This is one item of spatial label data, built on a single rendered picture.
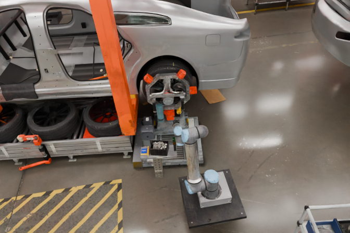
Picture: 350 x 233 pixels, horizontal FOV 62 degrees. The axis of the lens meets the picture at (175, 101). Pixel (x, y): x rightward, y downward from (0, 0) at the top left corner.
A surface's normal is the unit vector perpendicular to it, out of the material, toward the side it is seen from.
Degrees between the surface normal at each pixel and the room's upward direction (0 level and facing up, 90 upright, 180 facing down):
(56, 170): 0
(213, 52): 90
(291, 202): 0
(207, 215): 0
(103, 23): 90
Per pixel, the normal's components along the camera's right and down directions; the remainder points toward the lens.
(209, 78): 0.04, 0.65
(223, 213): -0.06, -0.76
